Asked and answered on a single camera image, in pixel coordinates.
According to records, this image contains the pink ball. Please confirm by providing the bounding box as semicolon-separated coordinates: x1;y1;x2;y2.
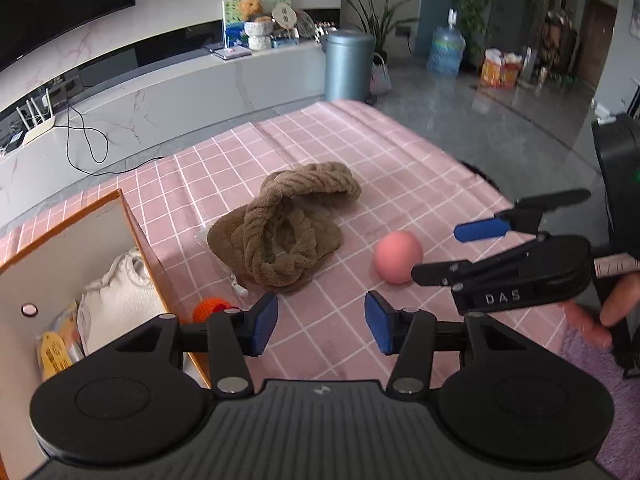
373;231;423;285

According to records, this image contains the brown knitted hat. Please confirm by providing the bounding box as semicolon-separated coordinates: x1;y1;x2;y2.
206;162;361;292

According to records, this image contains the person's right hand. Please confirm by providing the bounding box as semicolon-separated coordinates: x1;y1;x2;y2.
561;273;640;350

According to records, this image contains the orange crochet ball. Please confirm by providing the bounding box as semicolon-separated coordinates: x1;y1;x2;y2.
192;297;233;324

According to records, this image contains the pink checkered tablecloth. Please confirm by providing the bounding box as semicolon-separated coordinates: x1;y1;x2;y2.
0;97;569;480

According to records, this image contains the orange cardboard snack box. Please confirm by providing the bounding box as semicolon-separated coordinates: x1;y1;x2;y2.
480;49;523;88

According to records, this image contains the yellow snack packet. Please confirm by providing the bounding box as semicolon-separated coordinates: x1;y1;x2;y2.
38;332;73;380

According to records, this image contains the blue water jug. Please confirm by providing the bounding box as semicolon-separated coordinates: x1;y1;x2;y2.
427;9;465;76

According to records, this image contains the small woven basket bag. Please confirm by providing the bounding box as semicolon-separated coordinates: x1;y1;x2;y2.
370;52;393;96

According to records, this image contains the purple fluffy rug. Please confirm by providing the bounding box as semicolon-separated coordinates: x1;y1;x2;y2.
560;324;640;480

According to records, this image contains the grey metal trash bin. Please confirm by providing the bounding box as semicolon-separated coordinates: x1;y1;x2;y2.
323;30;374;102

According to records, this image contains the white marble TV console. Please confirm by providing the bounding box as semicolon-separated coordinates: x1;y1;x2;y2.
1;44;326;224

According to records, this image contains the green potted floor plant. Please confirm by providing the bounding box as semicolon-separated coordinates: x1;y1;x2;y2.
342;0;419;62

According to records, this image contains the white wifi router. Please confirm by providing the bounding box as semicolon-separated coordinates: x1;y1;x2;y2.
16;89;55;144

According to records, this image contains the round paper fan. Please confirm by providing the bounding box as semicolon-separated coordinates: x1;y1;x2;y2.
271;2;297;30

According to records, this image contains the teddy bear in white pot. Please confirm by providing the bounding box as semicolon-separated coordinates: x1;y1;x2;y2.
239;0;273;52

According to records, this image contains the green picture board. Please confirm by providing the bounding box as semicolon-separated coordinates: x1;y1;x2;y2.
221;0;293;48

